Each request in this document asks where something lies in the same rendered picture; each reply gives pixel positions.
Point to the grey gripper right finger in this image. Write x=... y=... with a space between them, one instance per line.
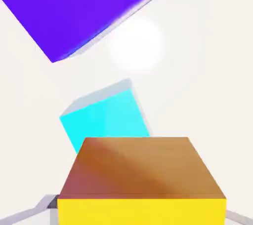
x=238 y=219

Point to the small yellow cube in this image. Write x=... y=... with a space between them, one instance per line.
x=142 y=179

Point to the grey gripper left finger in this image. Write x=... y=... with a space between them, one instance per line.
x=42 y=208

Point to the small cyan cube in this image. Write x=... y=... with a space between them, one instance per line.
x=106 y=118

